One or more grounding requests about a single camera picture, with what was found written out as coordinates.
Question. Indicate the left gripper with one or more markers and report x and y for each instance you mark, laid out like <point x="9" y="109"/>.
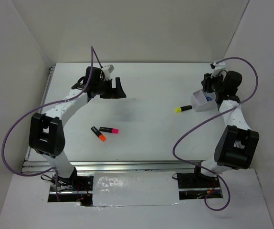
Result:
<point x="117" y="92"/>

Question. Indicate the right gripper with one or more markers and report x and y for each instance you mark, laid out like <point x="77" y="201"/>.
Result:
<point x="207" y="81"/>

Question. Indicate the pink highlighter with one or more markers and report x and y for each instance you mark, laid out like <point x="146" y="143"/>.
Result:
<point x="109" y="130"/>

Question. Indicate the yellow highlighter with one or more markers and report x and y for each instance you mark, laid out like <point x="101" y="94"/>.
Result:
<point x="183" y="108"/>

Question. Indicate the orange highlighter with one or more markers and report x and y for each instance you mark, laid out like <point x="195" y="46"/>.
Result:
<point x="98" y="133"/>

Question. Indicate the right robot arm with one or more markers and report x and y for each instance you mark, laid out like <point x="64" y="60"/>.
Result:
<point x="238" y="142"/>

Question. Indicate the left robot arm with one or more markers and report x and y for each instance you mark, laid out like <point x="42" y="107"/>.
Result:
<point x="46" y="131"/>

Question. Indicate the white divided container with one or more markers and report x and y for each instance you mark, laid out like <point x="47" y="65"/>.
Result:
<point x="199" y="102"/>

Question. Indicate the white cover plate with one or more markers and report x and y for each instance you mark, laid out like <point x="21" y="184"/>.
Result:
<point x="135" y="189"/>

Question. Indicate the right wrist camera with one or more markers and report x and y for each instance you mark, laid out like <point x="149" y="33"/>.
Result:
<point x="217" y="68"/>

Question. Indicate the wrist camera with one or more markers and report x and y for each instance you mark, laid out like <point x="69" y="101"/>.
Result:
<point x="217" y="68"/>
<point x="107" y="70"/>

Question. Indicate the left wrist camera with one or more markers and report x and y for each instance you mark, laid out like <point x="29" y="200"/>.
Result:
<point x="107" y="70"/>

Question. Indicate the aluminium frame rail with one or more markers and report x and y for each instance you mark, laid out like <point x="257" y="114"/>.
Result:
<point x="131" y="166"/>

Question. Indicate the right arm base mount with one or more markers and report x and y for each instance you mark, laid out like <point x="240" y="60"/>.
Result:
<point x="192" y="186"/>

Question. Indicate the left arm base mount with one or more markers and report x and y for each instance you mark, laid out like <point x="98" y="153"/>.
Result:
<point x="81" y="192"/>

